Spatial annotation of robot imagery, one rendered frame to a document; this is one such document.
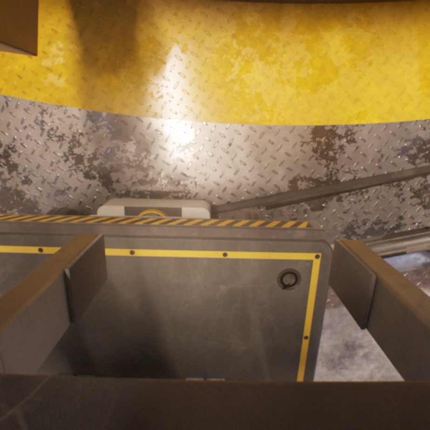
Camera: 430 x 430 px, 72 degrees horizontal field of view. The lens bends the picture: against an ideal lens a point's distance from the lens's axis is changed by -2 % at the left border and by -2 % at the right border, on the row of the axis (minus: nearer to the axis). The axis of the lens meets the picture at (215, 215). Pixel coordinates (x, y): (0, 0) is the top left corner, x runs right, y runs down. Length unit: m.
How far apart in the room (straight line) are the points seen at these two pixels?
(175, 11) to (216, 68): 0.16
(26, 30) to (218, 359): 0.63
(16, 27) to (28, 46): 0.03
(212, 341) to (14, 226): 0.41
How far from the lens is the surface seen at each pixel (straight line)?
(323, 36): 0.87
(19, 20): 0.53
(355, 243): 0.17
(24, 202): 0.98
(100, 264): 0.17
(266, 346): 0.64
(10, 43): 0.51
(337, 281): 0.17
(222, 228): 0.51
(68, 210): 0.82
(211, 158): 0.81
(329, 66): 0.86
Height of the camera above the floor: 0.80
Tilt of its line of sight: 73 degrees down
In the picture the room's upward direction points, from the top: 180 degrees clockwise
